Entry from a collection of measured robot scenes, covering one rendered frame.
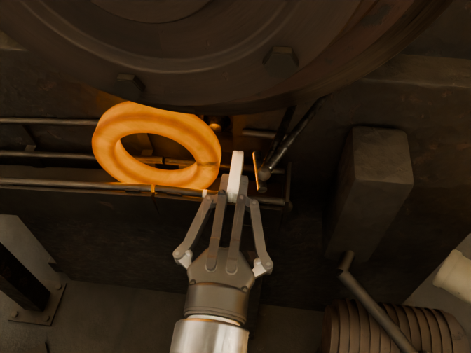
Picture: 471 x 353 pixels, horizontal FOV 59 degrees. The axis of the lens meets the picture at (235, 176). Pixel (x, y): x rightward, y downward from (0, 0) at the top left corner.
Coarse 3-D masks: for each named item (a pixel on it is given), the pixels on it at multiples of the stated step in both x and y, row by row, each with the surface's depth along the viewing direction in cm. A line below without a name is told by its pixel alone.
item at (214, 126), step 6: (204, 120) 65; (210, 120) 64; (216, 120) 64; (222, 120) 64; (228, 120) 65; (210, 126) 64; (216, 126) 64; (222, 126) 64; (228, 126) 66; (216, 132) 65
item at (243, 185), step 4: (240, 176) 58; (244, 176) 58; (240, 180) 58; (244, 180) 58; (240, 184) 57; (244, 184) 57; (240, 188) 57; (244, 188) 57; (240, 192) 57; (244, 192) 57; (248, 200) 56; (248, 204) 56; (248, 208) 56
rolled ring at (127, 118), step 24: (120, 120) 53; (144, 120) 52; (168, 120) 52; (192, 120) 54; (96, 144) 58; (120, 144) 61; (192, 144) 55; (216, 144) 57; (120, 168) 62; (144, 168) 65; (192, 168) 63; (216, 168) 59
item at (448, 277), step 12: (456, 252) 57; (444, 264) 57; (456, 264) 56; (468, 264) 56; (444, 276) 56; (456, 276) 56; (468, 276) 55; (444, 288) 58; (456, 288) 56; (468, 288) 55; (468, 300) 56
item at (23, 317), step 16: (0, 256) 98; (0, 272) 99; (16, 272) 105; (0, 288) 107; (16, 288) 106; (32, 288) 114; (48, 288) 125; (64, 288) 125; (256, 288) 85; (16, 304) 122; (32, 304) 116; (48, 304) 122; (256, 304) 92; (16, 320) 119; (32, 320) 119; (48, 320) 119; (256, 320) 102; (256, 336) 117; (256, 352) 114
